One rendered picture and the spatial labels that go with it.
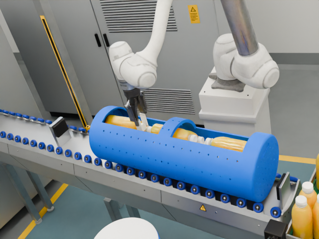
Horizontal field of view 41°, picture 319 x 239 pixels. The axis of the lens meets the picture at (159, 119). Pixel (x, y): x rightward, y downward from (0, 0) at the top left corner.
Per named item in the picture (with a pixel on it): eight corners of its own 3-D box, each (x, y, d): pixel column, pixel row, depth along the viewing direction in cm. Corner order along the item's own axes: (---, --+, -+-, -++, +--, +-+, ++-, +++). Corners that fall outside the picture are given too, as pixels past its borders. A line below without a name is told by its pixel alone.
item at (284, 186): (285, 192, 182) (283, 170, 175) (290, 193, 181) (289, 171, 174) (276, 208, 176) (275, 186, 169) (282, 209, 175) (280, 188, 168)
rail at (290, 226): (316, 170, 185) (316, 165, 184) (318, 170, 185) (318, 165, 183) (285, 238, 160) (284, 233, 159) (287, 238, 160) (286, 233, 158)
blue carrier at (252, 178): (130, 137, 238) (116, 95, 222) (281, 171, 190) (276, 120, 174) (98, 170, 220) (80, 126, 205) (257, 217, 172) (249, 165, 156)
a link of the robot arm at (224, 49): (232, 60, 235) (228, 25, 222) (255, 72, 222) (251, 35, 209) (210, 73, 230) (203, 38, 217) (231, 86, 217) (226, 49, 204)
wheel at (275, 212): (272, 205, 172) (270, 205, 170) (283, 208, 169) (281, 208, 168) (270, 216, 172) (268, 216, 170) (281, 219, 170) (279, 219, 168)
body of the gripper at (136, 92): (129, 80, 194) (134, 97, 199) (118, 90, 189) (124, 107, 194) (142, 82, 190) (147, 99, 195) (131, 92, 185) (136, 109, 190)
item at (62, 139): (69, 137, 257) (60, 116, 248) (73, 138, 254) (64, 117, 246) (57, 147, 250) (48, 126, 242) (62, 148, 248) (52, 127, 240)
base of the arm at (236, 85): (216, 69, 242) (214, 60, 239) (253, 72, 232) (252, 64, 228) (203, 87, 231) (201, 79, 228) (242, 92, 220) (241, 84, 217)
